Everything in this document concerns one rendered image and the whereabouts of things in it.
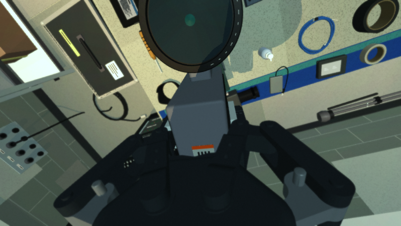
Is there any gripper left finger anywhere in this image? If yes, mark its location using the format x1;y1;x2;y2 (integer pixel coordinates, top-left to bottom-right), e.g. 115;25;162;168
53;127;180;226

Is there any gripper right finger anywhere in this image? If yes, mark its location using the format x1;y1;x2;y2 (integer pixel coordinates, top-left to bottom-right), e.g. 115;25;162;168
219;120;357;226

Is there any black round lens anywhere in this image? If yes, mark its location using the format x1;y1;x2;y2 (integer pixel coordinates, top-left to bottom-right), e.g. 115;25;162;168
137;0;244;75

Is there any black green control box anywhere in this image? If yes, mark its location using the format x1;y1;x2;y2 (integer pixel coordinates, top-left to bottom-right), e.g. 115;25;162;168
138;113;164;136

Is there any grey folded tripod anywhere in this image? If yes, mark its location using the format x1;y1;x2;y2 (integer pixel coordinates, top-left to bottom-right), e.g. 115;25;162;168
316;90;401;123

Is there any grey socket panel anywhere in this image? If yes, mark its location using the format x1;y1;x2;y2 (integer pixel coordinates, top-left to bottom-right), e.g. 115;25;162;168
0;121;49;175

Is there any black viewfinder eyepiece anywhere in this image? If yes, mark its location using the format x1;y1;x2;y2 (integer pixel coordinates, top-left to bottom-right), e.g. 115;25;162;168
226;86;261;106

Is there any black framed slate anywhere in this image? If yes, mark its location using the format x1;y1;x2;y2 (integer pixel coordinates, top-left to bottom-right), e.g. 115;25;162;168
315;54;348;80

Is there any beige tape roll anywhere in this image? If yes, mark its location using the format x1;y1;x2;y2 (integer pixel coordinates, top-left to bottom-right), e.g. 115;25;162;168
359;43;388;65

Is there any black equipment case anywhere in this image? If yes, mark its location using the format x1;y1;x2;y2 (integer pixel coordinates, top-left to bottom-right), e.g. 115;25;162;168
40;0;139;100

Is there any white squeeze bottle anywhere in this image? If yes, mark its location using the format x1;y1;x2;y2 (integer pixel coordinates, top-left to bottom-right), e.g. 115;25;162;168
257;46;275;62

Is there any grey framed white panel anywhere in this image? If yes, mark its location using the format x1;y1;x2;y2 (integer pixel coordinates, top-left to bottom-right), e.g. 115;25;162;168
0;0;75;103

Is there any black tape roll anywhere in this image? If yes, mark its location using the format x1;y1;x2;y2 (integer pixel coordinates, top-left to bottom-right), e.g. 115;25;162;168
352;0;401;34

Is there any brown cardboard box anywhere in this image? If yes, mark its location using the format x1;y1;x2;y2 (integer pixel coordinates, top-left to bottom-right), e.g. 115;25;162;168
0;2;38;62

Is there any black coiled cable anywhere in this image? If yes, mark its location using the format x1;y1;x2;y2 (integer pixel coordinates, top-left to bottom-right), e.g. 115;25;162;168
92;92;148;122

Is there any thin black cable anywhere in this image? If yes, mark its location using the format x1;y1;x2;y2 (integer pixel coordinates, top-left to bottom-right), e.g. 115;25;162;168
12;112;86;146

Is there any grey card with black cord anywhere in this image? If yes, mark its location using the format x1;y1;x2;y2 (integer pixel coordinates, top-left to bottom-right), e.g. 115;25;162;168
269;66;290;96

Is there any grey camera body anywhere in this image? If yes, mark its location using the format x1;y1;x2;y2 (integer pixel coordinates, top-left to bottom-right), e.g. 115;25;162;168
165;66;236;157

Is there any blue coiled cable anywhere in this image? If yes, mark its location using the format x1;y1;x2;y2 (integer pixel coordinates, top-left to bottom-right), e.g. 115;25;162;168
298;15;336;55

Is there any orange handled screwdriver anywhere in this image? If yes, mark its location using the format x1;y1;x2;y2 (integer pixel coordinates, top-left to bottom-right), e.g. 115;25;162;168
138;30;164;74

